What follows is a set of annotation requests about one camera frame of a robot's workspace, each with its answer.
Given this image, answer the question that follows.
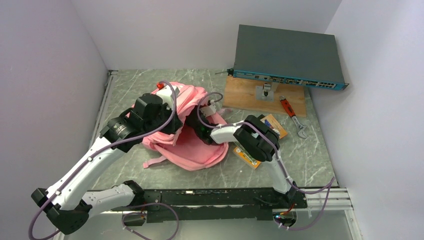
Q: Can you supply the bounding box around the pink student backpack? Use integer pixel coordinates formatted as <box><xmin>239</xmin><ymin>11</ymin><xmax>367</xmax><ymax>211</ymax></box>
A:
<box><xmin>142</xmin><ymin>82</ymin><xmax>229</xmax><ymax>171</ymax></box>

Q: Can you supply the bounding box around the dark green book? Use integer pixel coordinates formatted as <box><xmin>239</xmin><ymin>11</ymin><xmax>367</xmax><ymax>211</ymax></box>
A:
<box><xmin>235</xmin><ymin>143</ymin><xmax>258</xmax><ymax>166</ymax></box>

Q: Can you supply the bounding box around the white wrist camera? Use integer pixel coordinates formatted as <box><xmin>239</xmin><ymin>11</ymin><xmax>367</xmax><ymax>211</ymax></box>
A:
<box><xmin>199</xmin><ymin>100</ymin><xmax>217</xmax><ymax>118</ymax></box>
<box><xmin>155</xmin><ymin>85</ymin><xmax>180</xmax><ymax>110</ymax></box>

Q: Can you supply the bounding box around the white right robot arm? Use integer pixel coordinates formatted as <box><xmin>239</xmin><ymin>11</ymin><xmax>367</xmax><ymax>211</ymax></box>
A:
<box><xmin>184</xmin><ymin>113</ymin><xmax>296</xmax><ymax>208</ymax></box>

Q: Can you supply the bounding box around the wooden board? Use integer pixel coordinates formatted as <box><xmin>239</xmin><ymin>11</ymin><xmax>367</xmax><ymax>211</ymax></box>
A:
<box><xmin>222</xmin><ymin>76</ymin><xmax>307</xmax><ymax>117</ymax></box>

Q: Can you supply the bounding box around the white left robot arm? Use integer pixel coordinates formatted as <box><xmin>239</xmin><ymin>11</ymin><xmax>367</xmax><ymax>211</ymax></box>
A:
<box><xmin>31</xmin><ymin>90</ymin><xmax>183</xmax><ymax>235</ymax></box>

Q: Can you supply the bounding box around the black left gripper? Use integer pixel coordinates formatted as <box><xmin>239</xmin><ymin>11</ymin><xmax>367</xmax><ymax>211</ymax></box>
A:
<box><xmin>142</xmin><ymin>100</ymin><xmax>182</xmax><ymax>135</ymax></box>

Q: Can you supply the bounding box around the grey metal bracket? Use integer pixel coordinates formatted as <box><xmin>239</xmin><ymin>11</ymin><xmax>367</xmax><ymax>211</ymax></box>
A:
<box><xmin>255</xmin><ymin>83</ymin><xmax>278</xmax><ymax>102</ymax></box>

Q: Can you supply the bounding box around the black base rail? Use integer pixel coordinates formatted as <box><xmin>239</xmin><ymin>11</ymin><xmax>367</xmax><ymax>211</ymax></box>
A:
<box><xmin>113</xmin><ymin>187</ymin><xmax>308</xmax><ymax>223</ymax></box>

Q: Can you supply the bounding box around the blue network switch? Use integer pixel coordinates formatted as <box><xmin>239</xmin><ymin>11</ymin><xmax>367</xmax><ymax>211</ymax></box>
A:
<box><xmin>228</xmin><ymin>24</ymin><xmax>349</xmax><ymax>91</ymax></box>

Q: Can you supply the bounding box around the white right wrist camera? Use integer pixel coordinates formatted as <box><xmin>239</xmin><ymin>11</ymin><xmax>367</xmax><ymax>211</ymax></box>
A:
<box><xmin>199</xmin><ymin>100</ymin><xmax>217</xmax><ymax>118</ymax></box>

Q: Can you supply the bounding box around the orange adjustable wrench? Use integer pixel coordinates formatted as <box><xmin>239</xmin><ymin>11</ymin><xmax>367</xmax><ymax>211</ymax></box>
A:
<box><xmin>279</xmin><ymin>96</ymin><xmax>308</xmax><ymax>139</ymax></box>

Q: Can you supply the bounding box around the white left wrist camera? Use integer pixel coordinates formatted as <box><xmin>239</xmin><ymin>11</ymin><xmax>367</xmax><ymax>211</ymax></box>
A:
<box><xmin>155</xmin><ymin>85</ymin><xmax>180</xmax><ymax>110</ymax></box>

